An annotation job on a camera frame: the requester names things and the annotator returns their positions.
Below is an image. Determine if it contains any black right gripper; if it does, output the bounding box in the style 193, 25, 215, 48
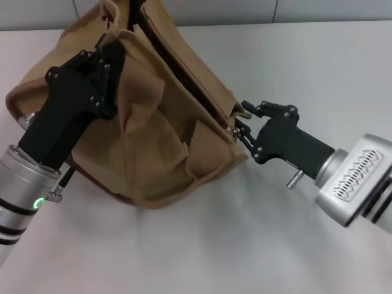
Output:
235, 99, 336, 181

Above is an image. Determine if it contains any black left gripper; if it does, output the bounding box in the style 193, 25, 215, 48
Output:
18, 34, 127, 168

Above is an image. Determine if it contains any khaki canvas food bag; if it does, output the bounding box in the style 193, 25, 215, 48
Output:
6, 0, 254, 210

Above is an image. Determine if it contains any silver left gripper cable plug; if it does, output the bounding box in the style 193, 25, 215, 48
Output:
17, 111, 37, 127

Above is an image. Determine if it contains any black cable with knurled plug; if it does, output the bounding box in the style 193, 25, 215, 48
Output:
48, 166, 76, 203

